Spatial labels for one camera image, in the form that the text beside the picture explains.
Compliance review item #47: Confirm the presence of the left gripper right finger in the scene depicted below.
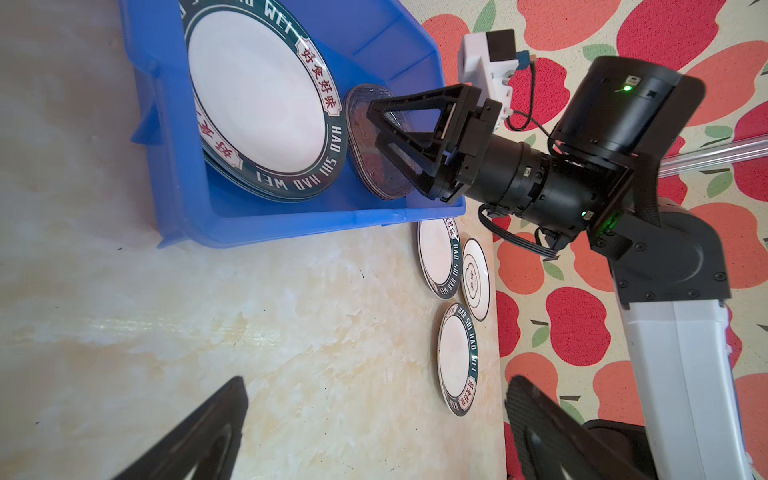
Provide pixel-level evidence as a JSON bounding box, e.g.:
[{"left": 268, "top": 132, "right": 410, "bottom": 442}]
[{"left": 505, "top": 376, "right": 651, "bottom": 479}]

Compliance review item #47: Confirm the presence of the right aluminium post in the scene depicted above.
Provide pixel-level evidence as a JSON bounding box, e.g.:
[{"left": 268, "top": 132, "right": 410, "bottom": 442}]
[{"left": 659, "top": 135, "right": 768, "bottom": 178}]

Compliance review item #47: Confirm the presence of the blue plastic bin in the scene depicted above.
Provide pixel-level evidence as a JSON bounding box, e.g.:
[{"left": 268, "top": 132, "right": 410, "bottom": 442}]
[{"left": 120, "top": 1, "right": 466, "bottom": 248}]

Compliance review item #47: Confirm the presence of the white plate green rim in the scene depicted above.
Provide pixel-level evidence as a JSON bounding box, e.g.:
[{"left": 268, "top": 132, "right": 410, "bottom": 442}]
[
  {"left": 179, "top": 1, "right": 348, "bottom": 203},
  {"left": 436, "top": 303, "right": 479, "bottom": 417},
  {"left": 417, "top": 218, "right": 462, "bottom": 300}
]

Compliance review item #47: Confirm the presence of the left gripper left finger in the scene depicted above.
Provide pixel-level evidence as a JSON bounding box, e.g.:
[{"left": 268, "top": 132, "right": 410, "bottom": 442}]
[{"left": 117, "top": 376, "right": 249, "bottom": 480}]

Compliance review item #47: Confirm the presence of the clear glass plate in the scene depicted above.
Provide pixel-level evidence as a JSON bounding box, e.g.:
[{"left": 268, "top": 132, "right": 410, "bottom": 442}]
[{"left": 345, "top": 84, "right": 414, "bottom": 200}]

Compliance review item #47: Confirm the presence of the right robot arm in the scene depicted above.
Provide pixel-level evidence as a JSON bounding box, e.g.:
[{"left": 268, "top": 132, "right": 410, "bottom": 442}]
[{"left": 367, "top": 56, "right": 752, "bottom": 479}]

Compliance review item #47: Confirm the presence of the white plate black rim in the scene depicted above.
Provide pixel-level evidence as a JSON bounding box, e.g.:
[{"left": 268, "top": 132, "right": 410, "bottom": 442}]
[{"left": 461, "top": 238, "right": 491, "bottom": 321}]

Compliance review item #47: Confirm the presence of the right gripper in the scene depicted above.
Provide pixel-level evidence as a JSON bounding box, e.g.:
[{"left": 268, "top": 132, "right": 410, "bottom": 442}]
[{"left": 366, "top": 84, "right": 606, "bottom": 240}]

